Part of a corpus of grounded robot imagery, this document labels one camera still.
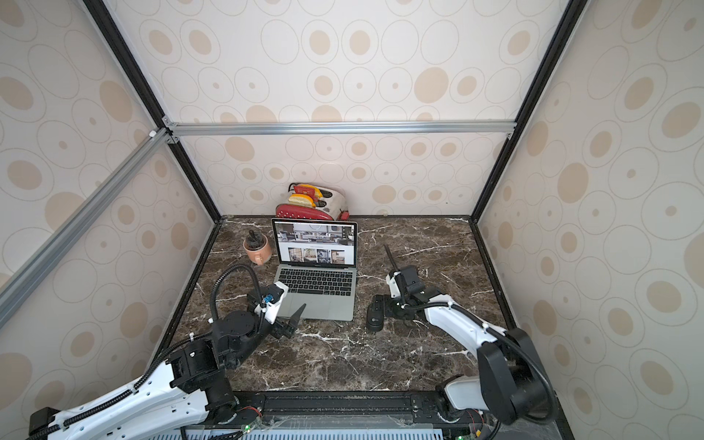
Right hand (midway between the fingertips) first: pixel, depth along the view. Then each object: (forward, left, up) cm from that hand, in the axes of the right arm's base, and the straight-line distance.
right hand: (380, 312), depth 86 cm
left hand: (-6, +23, +19) cm, 30 cm away
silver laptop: (+20, +23, 0) cm, 31 cm away
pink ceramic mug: (+18, +43, +4) cm, 47 cm away
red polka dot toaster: (+34, +24, +16) cm, 45 cm away
